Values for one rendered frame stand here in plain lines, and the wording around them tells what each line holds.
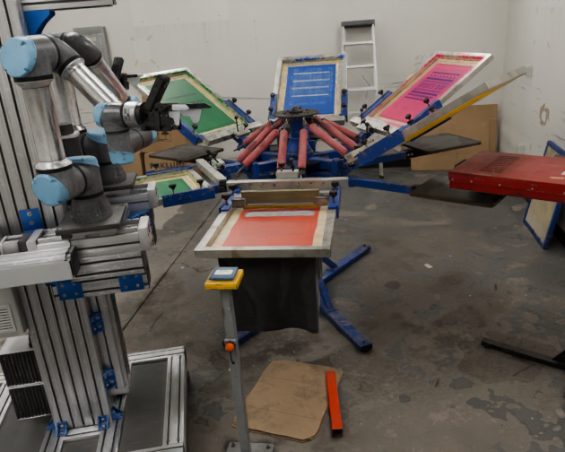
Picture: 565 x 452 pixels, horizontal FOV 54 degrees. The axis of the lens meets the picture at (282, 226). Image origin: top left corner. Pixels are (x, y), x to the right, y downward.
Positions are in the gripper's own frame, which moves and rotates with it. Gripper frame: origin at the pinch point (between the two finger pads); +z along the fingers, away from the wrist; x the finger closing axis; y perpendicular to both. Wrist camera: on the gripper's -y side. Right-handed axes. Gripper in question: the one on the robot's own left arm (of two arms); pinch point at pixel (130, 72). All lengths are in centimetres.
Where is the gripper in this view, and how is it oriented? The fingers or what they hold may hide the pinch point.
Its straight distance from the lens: 310.1
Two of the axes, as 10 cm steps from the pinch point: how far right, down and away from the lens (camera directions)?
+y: -0.6, 9.2, 3.9
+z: 2.6, -3.7, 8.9
